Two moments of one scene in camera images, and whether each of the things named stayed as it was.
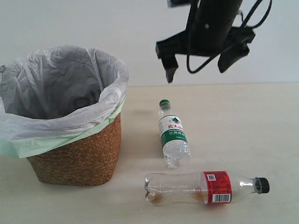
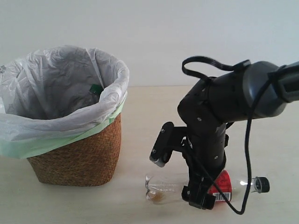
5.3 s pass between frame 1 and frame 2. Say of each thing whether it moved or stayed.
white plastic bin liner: stayed
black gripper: moved
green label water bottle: moved
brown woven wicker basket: stayed
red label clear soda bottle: stayed
